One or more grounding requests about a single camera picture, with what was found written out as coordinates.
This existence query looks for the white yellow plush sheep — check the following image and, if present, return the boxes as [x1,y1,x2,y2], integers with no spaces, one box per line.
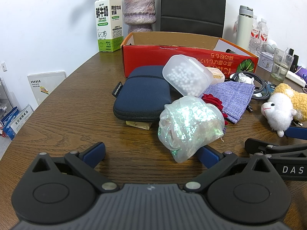
[261,83,307,138]

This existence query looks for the black braided cable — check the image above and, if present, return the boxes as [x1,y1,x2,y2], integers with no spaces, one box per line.
[230,72,273,101]

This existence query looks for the clear water bottle red label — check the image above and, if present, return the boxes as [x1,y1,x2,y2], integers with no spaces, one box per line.
[249,15,260,51]
[258,18,269,46]

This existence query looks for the small white round device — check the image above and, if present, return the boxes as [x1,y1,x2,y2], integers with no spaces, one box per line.
[266,39,278,53]

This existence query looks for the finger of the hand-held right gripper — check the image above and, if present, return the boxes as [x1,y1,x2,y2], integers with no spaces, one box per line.
[285,126,307,141]
[245,138,307,160]

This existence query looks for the black paper bag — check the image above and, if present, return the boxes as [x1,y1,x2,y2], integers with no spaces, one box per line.
[160,0,227,39]

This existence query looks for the white green milk carton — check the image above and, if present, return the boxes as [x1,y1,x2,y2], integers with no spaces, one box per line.
[94,0,124,53]

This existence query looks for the red cardboard box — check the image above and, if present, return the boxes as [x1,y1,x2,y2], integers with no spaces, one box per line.
[120,31,260,78]

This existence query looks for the navy zip pouch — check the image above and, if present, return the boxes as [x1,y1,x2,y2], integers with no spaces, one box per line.
[113,65,177,121]

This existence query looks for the purple woven pouch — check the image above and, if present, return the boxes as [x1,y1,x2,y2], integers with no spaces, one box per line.
[199,81,256,124]

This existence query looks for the blue white boxes on floor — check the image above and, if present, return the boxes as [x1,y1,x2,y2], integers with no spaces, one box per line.
[0,104,34,141]

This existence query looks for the small black bottle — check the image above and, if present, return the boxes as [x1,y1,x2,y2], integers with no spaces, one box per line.
[288,48,299,71]

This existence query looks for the purple textured vase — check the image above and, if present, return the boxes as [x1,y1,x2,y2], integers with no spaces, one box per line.
[123,0,156,33]

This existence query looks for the small beige box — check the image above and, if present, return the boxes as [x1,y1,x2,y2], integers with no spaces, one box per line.
[206,67,226,83]

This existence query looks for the white wall panel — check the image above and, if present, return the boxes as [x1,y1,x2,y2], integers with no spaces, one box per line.
[27,71,67,106]

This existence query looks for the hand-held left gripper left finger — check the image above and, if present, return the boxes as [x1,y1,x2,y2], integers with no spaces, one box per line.
[31,142,118,192]

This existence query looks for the white thermos bottle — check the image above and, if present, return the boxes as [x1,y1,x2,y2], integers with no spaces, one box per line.
[235,5,254,51]

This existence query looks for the red artificial rose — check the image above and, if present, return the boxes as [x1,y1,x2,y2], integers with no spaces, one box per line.
[201,93,229,126]

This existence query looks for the translucent box of white beads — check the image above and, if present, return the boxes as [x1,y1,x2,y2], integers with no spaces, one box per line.
[162,55,213,97]

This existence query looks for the iridescent gauze bag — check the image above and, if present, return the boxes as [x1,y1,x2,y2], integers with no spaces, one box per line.
[158,95,225,163]

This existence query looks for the purple object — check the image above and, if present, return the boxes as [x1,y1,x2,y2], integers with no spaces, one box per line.
[296,67,307,80]

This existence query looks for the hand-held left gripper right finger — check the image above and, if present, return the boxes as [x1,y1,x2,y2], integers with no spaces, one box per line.
[185,146,280,193]

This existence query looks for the clear drinking glass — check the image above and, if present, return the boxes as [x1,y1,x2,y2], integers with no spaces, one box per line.
[271,47,294,81]

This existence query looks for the white tin box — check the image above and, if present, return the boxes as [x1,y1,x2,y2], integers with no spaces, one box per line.
[258,51,275,72]

